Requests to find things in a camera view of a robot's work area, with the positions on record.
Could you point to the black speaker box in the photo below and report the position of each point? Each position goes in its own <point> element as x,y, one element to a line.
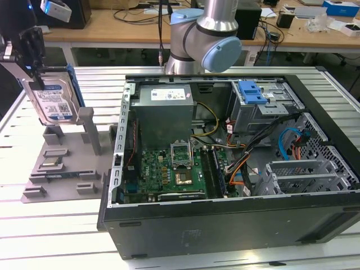
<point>249,22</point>

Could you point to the hard disk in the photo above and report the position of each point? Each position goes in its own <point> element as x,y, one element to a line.
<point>53,104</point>

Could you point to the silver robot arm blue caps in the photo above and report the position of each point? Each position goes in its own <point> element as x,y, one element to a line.
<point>197,36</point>

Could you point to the CPU socket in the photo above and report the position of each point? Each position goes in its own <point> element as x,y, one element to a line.
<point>184,178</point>

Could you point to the silver CPU chip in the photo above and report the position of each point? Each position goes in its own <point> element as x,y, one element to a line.
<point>51,161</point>

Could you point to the large black box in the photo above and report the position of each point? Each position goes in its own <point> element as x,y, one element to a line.
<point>76,14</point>

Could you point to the blue plastic drive latch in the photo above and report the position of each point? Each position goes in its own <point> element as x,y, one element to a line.
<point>251,95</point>

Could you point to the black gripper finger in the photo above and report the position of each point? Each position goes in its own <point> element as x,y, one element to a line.
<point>40,80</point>

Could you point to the green RAM stick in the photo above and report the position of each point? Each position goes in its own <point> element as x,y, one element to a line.
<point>63,175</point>

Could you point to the white flat box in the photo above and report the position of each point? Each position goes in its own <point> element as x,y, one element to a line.
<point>348,29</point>

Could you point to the small black box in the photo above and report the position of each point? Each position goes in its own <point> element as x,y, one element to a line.
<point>285,20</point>

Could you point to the blue cardboard box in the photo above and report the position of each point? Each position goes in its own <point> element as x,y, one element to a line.
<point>340,7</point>

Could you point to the green motherboard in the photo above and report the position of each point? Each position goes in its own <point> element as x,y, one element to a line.
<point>152,174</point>

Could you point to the metal disk bay cage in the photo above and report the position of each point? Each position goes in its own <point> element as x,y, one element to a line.
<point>295,168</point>

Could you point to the black RAM slot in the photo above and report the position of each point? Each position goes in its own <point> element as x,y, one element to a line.
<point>208,171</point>

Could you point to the long wooden desk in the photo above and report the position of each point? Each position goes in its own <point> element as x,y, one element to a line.
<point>112,31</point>

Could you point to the grey power supply unit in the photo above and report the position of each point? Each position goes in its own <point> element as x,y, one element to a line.
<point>163,121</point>

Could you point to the clear plastic bag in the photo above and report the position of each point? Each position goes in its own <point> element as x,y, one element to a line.
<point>317,24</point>

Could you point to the black open PC case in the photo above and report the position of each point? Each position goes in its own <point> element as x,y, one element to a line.
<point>225,230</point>

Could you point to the blue RAM slot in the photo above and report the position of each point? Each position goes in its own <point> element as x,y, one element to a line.
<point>220,174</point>

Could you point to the metal optical drive cage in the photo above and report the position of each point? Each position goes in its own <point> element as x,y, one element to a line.
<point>247,118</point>

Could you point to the black case fan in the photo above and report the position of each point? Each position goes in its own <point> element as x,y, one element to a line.
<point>130,157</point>

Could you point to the grey parts rack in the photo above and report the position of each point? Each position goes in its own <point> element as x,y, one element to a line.
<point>70,194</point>

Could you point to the black graphics card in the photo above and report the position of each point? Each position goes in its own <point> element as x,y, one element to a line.
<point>180,196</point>

